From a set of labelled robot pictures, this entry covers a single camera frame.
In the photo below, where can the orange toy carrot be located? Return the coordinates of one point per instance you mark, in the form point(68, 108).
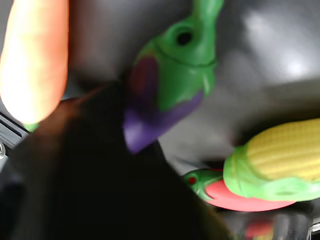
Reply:
point(35, 62)

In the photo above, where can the purple toy aubergine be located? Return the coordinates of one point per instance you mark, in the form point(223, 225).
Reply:
point(175, 75)

